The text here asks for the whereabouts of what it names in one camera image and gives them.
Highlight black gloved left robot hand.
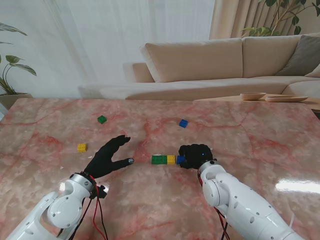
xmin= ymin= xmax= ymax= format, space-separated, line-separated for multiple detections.
xmin=83 ymin=134 xmax=135 ymax=179

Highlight white sheer curtain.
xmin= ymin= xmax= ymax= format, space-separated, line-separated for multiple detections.
xmin=0 ymin=0 xmax=216 ymax=98

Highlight beige sofa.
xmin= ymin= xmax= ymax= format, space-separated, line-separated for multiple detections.
xmin=78 ymin=32 xmax=320 ymax=101

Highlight shallow wooden plate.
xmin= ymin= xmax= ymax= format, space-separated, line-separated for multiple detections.
xmin=264 ymin=94 xmax=309 ymax=103

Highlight wrist red black cables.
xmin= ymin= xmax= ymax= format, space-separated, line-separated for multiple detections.
xmin=197 ymin=169 xmax=232 ymax=240
xmin=56 ymin=174 xmax=111 ymax=240

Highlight wooden bowl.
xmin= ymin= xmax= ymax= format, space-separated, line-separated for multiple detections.
xmin=239 ymin=91 xmax=267 ymax=101

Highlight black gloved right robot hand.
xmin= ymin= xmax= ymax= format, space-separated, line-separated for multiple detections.
xmin=177 ymin=143 xmax=214 ymax=171

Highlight beige curtain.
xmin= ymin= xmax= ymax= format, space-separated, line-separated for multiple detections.
xmin=208 ymin=0 xmax=320 ymax=41

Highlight grey sofa cushion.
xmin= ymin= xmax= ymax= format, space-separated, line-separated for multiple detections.
xmin=276 ymin=34 xmax=320 ymax=77

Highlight beige sofa cushion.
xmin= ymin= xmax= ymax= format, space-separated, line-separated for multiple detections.
xmin=304 ymin=65 xmax=320 ymax=78

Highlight beige plant pot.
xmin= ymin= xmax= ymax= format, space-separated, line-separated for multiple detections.
xmin=0 ymin=92 xmax=33 ymax=111

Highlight tall green branching houseplant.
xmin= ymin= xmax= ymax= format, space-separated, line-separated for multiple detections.
xmin=241 ymin=0 xmax=320 ymax=38

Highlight large-leaf green potted plant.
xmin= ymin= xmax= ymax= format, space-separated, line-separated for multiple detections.
xmin=0 ymin=22 xmax=38 ymax=95

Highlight left wrist red black cables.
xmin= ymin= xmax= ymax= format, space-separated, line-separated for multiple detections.
xmin=56 ymin=174 xmax=111 ymax=240

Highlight right wrist red black cables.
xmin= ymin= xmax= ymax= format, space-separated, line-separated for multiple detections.
xmin=197 ymin=169 xmax=232 ymax=240

